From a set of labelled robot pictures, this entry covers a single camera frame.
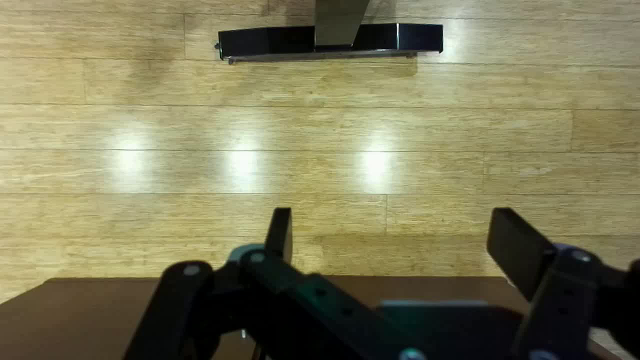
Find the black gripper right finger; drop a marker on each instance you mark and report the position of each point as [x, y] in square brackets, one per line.
[532, 260]

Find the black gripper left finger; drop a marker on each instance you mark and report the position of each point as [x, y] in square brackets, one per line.
[267, 292]

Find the brown wooden cabinet unit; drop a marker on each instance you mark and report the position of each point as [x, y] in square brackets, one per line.
[67, 320]

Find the black flat stand base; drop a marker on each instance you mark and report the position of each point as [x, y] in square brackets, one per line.
[267, 41]

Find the grey stand post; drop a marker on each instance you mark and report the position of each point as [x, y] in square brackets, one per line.
[338, 20]

